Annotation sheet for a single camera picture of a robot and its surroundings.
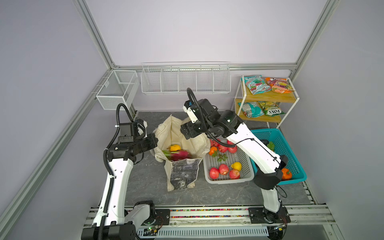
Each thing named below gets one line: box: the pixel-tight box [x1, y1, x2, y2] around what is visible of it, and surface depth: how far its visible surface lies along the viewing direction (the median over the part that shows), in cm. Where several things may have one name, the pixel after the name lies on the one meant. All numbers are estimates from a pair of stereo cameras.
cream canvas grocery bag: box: [150, 114, 211, 192], surface depth 80 cm
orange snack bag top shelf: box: [265, 77, 295, 94], surface depth 84 cm
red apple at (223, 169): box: [218, 164, 229, 176], surface depth 86 cm
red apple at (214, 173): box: [209, 167, 220, 179], surface depth 84 cm
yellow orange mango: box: [169, 144, 181, 152], surface depth 94 cm
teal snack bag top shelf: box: [241, 75, 272, 95], surface depth 86 cm
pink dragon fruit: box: [162, 150, 191, 162], surface depth 87 cm
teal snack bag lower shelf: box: [238, 101, 265, 118], surface depth 98 cm
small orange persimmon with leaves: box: [208, 146, 218, 157], surface depth 93 cm
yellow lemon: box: [231, 161, 242, 172], surface depth 88 cm
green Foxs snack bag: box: [258, 101, 287, 117], surface depth 98 cm
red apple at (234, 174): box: [229, 168, 241, 180], surface depth 84 cm
